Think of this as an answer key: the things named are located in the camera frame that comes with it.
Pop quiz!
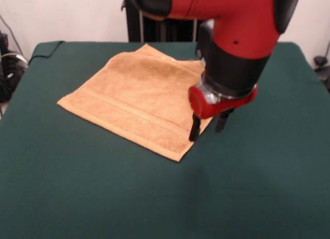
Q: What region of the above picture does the black metal stand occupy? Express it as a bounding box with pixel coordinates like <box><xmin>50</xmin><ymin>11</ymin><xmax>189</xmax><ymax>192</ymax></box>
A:
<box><xmin>120</xmin><ymin>0</ymin><xmax>199</xmax><ymax>43</ymax></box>

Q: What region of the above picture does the black cable bundle with white cable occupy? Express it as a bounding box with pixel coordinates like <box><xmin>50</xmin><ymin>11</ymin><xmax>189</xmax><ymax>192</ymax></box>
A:
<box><xmin>0</xmin><ymin>52</ymin><xmax>28</xmax><ymax>103</ymax></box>

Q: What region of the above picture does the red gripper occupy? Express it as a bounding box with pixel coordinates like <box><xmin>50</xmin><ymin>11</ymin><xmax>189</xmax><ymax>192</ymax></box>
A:
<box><xmin>188</xmin><ymin>84</ymin><xmax>258</xmax><ymax>142</ymax></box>

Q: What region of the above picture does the tan terry cloth towel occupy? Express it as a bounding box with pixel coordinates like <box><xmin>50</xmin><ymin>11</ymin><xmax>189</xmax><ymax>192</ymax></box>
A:
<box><xmin>56</xmin><ymin>43</ymin><xmax>215</xmax><ymax>163</ymax></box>

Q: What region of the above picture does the black plug adapter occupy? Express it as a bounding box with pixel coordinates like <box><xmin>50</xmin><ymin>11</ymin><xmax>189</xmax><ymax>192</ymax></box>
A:
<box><xmin>313</xmin><ymin>55</ymin><xmax>330</xmax><ymax>92</ymax></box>

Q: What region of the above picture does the black power strip red switch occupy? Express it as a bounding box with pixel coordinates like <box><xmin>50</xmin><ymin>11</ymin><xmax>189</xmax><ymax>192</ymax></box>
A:
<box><xmin>0</xmin><ymin>32</ymin><xmax>10</xmax><ymax>55</ymax></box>

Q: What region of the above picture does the dark green table cloth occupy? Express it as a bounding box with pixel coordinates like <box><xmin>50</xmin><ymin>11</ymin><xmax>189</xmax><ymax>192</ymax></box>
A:
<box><xmin>0</xmin><ymin>41</ymin><xmax>330</xmax><ymax>239</ymax></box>

